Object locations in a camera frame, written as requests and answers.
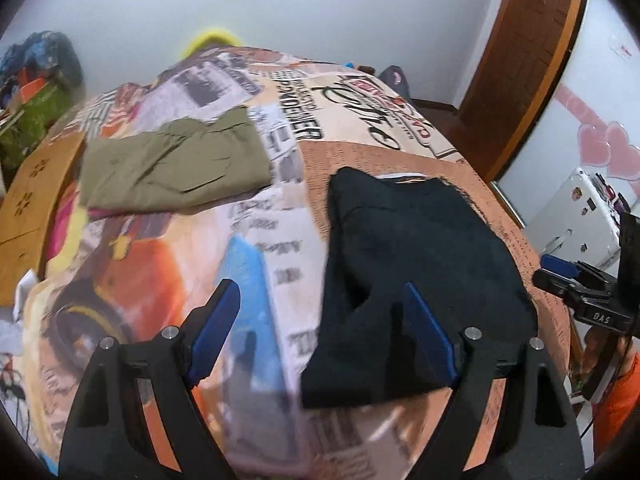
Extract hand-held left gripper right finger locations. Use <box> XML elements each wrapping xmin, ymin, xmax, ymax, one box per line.
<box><xmin>402</xmin><ymin>281</ymin><xmax>586</xmax><ymax>480</ymax></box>

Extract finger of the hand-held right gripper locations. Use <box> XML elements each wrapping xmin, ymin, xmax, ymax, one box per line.
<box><xmin>541</xmin><ymin>254</ymin><xmax>598</xmax><ymax>282</ymax></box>
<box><xmin>532</xmin><ymin>269</ymin><xmax>588</xmax><ymax>307</ymax></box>

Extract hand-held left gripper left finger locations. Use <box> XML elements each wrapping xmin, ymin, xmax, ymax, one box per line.
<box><xmin>59</xmin><ymin>279</ymin><xmax>242</xmax><ymax>480</ymax></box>

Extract black pants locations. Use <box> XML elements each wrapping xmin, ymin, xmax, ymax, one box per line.
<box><xmin>300</xmin><ymin>167</ymin><xmax>538</xmax><ymax>408</ymax></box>

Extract olive green pants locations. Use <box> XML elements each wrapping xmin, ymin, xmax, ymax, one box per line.
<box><xmin>79</xmin><ymin>107</ymin><xmax>273</xmax><ymax>213</ymax></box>

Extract white box with stickers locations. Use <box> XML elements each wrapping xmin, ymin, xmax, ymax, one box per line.
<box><xmin>525</xmin><ymin>167</ymin><xmax>627</xmax><ymax>272</ymax></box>

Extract white crumpled cloth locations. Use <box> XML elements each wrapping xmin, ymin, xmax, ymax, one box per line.
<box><xmin>0</xmin><ymin>270</ymin><xmax>40</xmax><ymax>411</ymax></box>

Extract wooden door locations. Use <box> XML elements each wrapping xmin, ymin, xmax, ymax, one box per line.
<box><xmin>457</xmin><ymin>0</ymin><xmax>590</xmax><ymax>186</ymax></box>

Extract wooden headboard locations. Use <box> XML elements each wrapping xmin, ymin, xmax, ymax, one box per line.
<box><xmin>0</xmin><ymin>132</ymin><xmax>87</xmax><ymax>307</ymax></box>

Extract dark grey backpack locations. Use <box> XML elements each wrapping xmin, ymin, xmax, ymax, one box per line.
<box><xmin>377</xmin><ymin>65</ymin><xmax>413</xmax><ymax>102</ymax></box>

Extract green bag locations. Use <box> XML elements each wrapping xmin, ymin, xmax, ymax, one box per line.
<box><xmin>0</xmin><ymin>90</ymin><xmax>63</xmax><ymax>173</ymax></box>

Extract yellow pillow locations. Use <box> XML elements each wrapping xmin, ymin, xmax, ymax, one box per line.
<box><xmin>181</xmin><ymin>30</ymin><xmax>246</xmax><ymax>58</ymax></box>

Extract orange box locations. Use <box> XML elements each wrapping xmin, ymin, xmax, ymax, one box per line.
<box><xmin>17</xmin><ymin>79</ymin><xmax>48</xmax><ymax>100</ymax></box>

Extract pink heart wall sticker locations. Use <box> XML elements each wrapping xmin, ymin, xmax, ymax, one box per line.
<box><xmin>556</xmin><ymin>82</ymin><xmax>640</xmax><ymax>182</ymax></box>

